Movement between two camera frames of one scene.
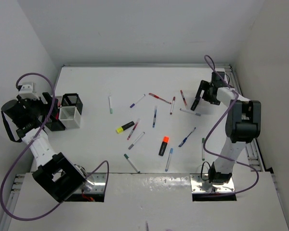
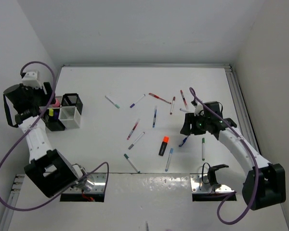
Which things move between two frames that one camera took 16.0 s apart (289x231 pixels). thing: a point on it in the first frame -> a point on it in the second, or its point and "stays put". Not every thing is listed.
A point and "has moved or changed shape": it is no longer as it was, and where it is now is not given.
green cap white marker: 203,149 stays put
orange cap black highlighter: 165,140 stays put
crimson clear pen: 133,129 stays put
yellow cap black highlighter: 120,129 has moved or changed shape
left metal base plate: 96,183 stays put
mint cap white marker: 111,109 has moved or changed shape
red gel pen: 159,98 stays put
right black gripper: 204,85 -> 190,119
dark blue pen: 185,139 stays put
